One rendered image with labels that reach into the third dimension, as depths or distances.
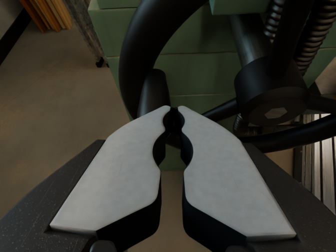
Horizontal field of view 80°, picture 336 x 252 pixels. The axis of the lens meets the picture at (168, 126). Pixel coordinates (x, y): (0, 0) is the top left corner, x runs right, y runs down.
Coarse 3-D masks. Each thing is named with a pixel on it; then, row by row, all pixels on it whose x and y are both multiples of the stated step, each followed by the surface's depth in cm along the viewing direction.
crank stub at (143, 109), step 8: (152, 72) 15; (160, 72) 16; (144, 80) 15; (152, 80) 15; (160, 80) 15; (144, 88) 15; (152, 88) 14; (160, 88) 14; (144, 96) 14; (152, 96) 14; (160, 96) 14; (168, 96) 15; (144, 104) 14; (152, 104) 13; (160, 104) 13; (168, 104) 14; (144, 112) 13
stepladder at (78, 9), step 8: (64, 0) 101; (72, 0) 100; (80, 0) 105; (72, 8) 106; (80, 8) 105; (72, 16) 108; (80, 16) 107; (88, 16) 111; (80, 24) 114; (88, 24) 112; (80, 32) 116; (88, 32) 115; (88, 40) 122; (96, 40) 119; (96, 56) 131; (104, 56) 129; (96, 64) 135
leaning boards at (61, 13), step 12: (24, 0) 139; (36, 0) 137; (48, 0) 142; (60, 0) 146; (36, 12) 150; (48, 12) 146; (60, 12) 148; (36, 24) 152; (48, 24) 158; (60, 24) 158
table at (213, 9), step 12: (216, 0) 20; (228, 0) 20; (240, 0) 20; (252, 0) 20; (264, 0) 20; (216, 12) 21; (228, 12) 21; (240, 12) 21; (252, 12) 21; (264, 12) 21
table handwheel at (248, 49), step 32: (160, 0) 11; (192, 0) 11; (288, 0) 12; (128, 32) 14; (160, 32) 13; (256, 32) 22; (288, 32) 14; (128, 64) 15; (256, 64) 18; (288, 64) 16; (128, 96) 18; (256, 96) 17; (288, 96) 17; (320, 96) 21; (320, 128) 26
